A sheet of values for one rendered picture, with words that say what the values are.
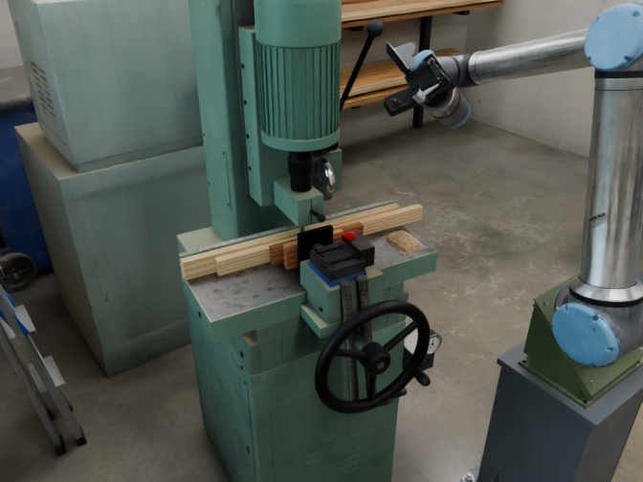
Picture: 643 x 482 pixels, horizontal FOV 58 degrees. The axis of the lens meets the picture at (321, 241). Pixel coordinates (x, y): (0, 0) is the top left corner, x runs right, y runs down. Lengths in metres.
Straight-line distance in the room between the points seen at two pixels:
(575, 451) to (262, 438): 0.82
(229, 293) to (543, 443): 0.98
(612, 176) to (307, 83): 0.63
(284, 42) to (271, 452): 1.01
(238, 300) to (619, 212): 0.81
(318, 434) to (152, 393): 0.97
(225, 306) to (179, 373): 1.23
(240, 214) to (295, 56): 0.52
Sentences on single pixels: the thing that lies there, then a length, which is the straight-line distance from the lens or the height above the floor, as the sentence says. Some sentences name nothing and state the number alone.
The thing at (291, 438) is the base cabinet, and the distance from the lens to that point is 1.60.
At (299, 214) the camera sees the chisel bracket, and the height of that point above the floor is 1.03.
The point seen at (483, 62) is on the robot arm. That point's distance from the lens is 1.66.
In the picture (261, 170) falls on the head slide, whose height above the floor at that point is 1.10.
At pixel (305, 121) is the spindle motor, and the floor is 1.26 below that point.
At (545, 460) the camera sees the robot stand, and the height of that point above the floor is 0.31.
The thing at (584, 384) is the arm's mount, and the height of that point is 0.62.
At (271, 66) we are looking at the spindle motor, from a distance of 1.22.
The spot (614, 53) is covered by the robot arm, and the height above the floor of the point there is 1.42.
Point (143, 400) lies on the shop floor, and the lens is 2.42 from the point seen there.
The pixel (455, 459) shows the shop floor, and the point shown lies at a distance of 2.19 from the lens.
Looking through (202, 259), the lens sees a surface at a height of 0.94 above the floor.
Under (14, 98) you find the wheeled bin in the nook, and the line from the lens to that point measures 2.85.
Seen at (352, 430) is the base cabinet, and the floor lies 0.38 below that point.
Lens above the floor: 1.66
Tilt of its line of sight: 30 degrees down
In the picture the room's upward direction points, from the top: straight up
